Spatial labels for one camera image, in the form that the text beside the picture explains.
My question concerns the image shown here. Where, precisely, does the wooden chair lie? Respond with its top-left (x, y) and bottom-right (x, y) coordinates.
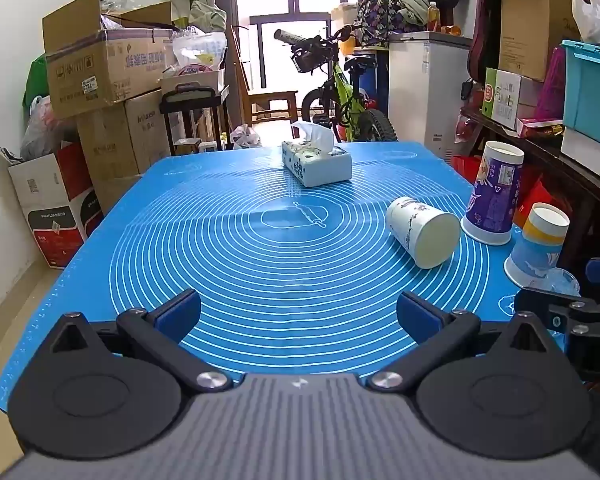
top-left (230, 25), bottom-right (300, 127)

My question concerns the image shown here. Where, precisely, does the small brown cardboard box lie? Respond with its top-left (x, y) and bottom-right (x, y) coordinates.
top-left (92, 174), bottom-right (146, 217)

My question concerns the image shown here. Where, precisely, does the green and white carton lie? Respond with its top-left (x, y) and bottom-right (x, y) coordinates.
top-left (481, 67), bottom-right (524, 131)

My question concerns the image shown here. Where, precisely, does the green kids bicycle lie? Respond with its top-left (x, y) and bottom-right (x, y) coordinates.
top-left (274, 24), bottom-right (398, 144)

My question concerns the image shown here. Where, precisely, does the teal plastic storage bin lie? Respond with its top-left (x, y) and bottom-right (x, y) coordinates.
top-left (560, 39), bottom-right (600, 134)

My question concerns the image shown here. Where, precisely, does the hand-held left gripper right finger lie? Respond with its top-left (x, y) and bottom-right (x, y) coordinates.
top-left (367, 291), bottom-right (551, 394)

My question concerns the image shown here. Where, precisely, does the blue and yellow paper cup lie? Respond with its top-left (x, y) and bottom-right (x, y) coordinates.
top-left (504, 202), bottom-right (571, 289)

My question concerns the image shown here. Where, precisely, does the pink flat package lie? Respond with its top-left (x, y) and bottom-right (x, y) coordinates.
top-left (516, 117), bottom-right (564, 139)

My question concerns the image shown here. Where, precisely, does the large open cardboard box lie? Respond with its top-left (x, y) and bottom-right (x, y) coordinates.
top-left (42, 0), bottom-right (179, 120)

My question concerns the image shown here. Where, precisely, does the clear plastic cup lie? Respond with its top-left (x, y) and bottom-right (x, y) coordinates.
top-left (526, 267), bottom-right (581, 297)

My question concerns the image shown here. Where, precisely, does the blue silicone baking mat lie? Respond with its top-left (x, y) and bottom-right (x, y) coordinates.
top-left (0, 142), bottom-right (581, 411)

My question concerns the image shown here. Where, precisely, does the dark wooden side table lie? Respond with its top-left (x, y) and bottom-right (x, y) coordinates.
top-left (461, 107), bottom-right (600, 273)

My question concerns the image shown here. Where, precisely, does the floral fabric bag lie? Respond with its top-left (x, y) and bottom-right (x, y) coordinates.
top-left (355, 0), bottom-right (407, 49)

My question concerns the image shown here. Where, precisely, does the grey green cloth bundle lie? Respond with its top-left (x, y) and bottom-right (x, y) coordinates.
top-left (396, 0), bottom-right (444, 27)

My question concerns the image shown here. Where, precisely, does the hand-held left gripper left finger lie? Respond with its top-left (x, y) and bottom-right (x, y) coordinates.
top-left (50, 288), bottom-right (234, 394)

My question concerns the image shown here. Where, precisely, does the white chest freezer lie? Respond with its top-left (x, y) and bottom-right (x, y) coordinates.
top-left (387, 31), bottom-right (474, 162)

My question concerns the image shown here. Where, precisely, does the red and white plastic bag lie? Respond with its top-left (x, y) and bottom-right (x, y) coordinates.
top-left (20, 95), bottom-right (79, 162)

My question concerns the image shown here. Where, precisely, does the purple paper cup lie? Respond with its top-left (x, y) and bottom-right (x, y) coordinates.
top-left (460, 141), bottom-right (525, 247)

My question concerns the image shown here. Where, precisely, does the maroon hanging bag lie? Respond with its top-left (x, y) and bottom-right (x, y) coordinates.
top-left (467, 0), bottom-right (504, 84)

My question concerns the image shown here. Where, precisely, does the green bag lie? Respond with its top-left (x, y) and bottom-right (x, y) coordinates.
top-left (22, 54), bottom-right (51, 111)

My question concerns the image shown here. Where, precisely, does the crumpled white plastic bag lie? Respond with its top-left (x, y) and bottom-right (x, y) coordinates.
top-left (172, 30), bottom-right (229, 74)

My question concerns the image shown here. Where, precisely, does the black utility cart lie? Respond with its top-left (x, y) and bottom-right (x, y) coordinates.
top-left (159, 85), bottom-right (231, 155)

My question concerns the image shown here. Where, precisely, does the tall brown cardboard box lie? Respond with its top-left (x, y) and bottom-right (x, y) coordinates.
top-left (498, 0), bottom-right (576, 84)

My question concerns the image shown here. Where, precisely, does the magenta mesh bag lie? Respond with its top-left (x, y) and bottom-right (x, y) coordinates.
top-left (534, 47), bottom-right (567, 121)

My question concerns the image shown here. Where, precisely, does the patterned tissue box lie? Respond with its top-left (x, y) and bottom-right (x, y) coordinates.
top-left (281, 121), bottom-right (353, 188)

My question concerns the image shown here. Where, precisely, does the white storage box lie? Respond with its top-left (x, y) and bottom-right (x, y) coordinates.
top-left (560, 127), bottom-right (600, 189)

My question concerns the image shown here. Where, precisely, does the white patterned paper cup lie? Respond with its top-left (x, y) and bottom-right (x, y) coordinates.
top-left (385, 196), bottom-right (462, 270)

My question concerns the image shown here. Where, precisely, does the red and white cardboard box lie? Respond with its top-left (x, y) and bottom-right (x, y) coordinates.
top-left (0, 141), bottom-right (105, 270)

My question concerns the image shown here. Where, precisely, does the small white plastic bag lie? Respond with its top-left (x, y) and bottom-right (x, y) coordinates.
top-left (229, 123), bottom-right (262, 150)

